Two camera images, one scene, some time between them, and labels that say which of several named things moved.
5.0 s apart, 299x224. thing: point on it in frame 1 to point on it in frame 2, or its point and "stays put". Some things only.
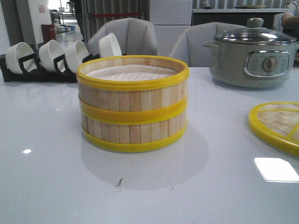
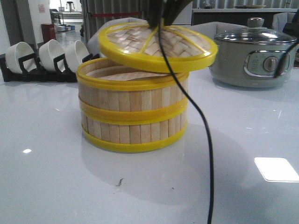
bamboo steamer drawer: (133, 89) stays put
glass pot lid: (256, 33) stays put
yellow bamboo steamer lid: (278, 122) to (136, 44)
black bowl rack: (31, 71) stays put
